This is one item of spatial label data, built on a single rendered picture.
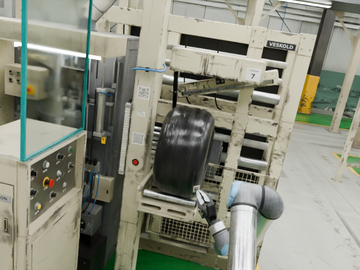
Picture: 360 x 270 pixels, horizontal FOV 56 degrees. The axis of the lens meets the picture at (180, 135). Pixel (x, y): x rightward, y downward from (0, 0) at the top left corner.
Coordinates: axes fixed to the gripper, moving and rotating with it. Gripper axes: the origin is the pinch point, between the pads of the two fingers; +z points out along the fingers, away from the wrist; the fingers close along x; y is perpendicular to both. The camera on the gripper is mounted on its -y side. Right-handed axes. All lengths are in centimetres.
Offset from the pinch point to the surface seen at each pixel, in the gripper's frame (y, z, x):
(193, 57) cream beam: -22, 75, 32
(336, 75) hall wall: 562, 292, 804
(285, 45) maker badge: -23, 62, 98
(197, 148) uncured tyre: -18.7, 17.9, 4.9
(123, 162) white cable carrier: 19, 42, -29
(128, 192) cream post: 32, 26, -32
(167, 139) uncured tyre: -16.4, 30.2, -7.7
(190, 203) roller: 15.1, -1.1, -2.6
